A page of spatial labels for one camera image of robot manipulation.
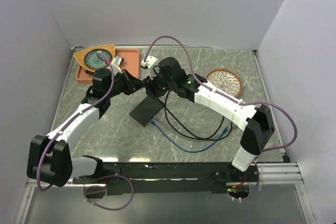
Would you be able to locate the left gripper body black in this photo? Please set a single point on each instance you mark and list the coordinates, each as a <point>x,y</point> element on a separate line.
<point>120,86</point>

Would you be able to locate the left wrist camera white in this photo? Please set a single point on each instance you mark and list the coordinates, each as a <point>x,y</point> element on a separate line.
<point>115,65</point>

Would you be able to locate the aluminium rail frame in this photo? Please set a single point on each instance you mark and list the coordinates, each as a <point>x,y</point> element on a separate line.
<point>281,173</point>

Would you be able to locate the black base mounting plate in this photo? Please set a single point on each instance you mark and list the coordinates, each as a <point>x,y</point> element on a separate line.
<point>151,177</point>

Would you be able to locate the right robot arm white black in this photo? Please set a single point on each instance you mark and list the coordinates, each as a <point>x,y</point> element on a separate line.
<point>256,122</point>

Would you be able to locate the salmon pink tray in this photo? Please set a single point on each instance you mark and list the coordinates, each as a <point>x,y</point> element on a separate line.
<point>131,64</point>

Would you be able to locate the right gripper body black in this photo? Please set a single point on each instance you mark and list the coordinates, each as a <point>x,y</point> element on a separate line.
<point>159,84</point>

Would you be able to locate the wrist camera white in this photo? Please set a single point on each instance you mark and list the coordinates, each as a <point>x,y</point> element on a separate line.
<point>149,63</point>
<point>115,65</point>

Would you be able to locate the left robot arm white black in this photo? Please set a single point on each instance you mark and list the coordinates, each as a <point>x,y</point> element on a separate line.
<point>50,158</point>

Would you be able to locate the flower patterned brown bowl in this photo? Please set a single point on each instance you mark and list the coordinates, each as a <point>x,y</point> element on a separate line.
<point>226,81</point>

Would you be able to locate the blue patterned round plate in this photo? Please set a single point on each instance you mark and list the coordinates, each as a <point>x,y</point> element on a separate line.
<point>92,60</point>

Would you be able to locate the black network switch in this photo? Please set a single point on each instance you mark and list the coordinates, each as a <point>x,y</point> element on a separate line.
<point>146,110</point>

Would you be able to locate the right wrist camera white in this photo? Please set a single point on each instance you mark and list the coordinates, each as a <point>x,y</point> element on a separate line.
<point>149,63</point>

